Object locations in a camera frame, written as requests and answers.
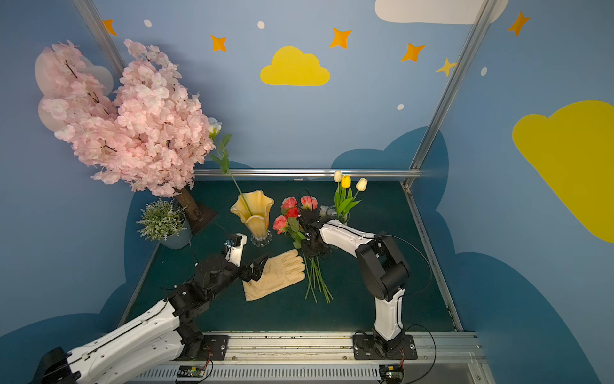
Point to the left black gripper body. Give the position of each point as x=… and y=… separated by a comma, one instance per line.
x=245, y=273

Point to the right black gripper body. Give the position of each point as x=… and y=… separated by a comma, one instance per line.
x=309, y=228

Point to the yellow tulip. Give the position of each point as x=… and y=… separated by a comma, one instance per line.
x=346, y=189

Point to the cream tulip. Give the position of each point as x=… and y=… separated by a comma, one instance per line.
x=338, y=177

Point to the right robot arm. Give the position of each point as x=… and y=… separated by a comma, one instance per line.
x=383, y=268

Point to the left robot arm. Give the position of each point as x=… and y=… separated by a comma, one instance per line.
x=162, y=334

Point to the red rose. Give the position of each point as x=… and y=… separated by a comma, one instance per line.
x=293, y=213

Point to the clear glass ribbon vase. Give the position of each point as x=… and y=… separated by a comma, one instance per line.
x=329, y=213

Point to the beige work glove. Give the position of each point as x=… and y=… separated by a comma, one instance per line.
x=280, y=272

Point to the pink rose back left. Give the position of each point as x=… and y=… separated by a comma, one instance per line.
x=289, y=203

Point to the dark metal tree base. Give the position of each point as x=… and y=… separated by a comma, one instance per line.
x=199, y=215

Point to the yellow fluted glass vase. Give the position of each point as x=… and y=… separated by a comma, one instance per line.
x=253, y=209

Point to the small green potted plant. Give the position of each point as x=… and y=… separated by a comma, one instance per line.
x=165, y=222

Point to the left green circuit board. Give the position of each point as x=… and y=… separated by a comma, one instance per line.
x=191, y=373

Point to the green circuit board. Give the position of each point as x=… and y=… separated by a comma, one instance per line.
x=391, y=374
x=191, y=373

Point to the right green circuit board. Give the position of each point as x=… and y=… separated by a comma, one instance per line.
x=391, y=374

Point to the pink cherry blossom tree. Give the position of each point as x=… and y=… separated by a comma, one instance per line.
x=151, y=135

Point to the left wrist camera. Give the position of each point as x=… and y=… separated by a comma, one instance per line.
x=234, y=247

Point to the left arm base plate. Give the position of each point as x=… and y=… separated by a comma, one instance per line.
x=205, y=347

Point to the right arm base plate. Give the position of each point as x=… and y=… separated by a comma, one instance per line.
x=374, y=347

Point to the aluminium mounting rail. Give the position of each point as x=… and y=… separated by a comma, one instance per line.
x=327, y=357

